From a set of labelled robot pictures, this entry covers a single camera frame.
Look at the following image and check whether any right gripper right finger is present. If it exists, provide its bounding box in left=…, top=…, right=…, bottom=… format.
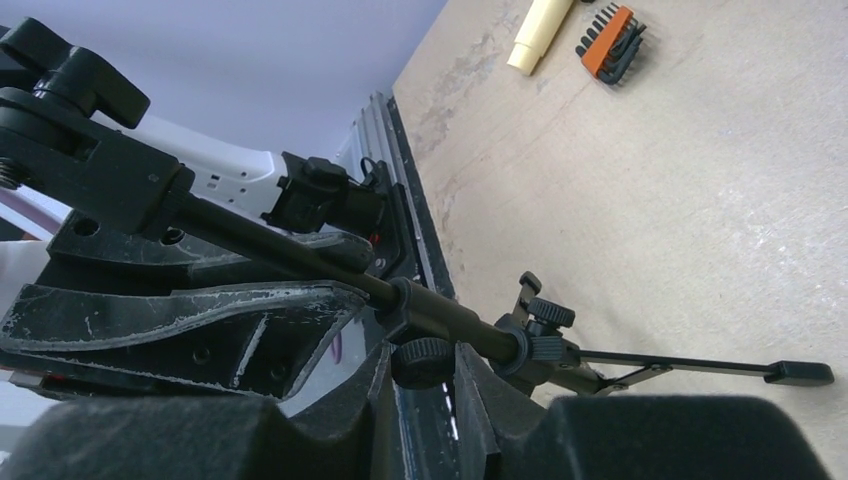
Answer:
left=454, top=344, right=829, bottom=479

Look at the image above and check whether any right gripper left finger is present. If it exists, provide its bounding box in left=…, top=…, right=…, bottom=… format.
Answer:
left=1, top=345, right=394, bottom=479

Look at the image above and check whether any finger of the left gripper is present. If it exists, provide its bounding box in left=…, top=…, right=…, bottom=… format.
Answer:
left=46, top=211, right=376, bottom=293

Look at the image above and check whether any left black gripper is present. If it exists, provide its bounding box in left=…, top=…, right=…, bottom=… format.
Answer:
left=0, top=280, right=370, bottom=402

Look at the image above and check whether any black tripod mic stand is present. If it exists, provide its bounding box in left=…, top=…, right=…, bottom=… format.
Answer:
left=1, top=18, right=834, bottom=395

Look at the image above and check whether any beige microphone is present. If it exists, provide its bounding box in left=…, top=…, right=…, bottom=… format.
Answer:
left=507, top=0, right=574, bottom=76

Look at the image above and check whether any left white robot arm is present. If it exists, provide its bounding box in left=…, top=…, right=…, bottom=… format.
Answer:
left=1, top=108, right=374, bottom=400

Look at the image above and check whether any orange hex key set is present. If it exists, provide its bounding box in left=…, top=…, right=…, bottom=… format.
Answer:
left=575, top=2, right=647, bottom=86

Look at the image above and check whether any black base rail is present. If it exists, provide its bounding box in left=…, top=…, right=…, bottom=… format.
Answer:
left=337, top=91, right=460, bottom=479

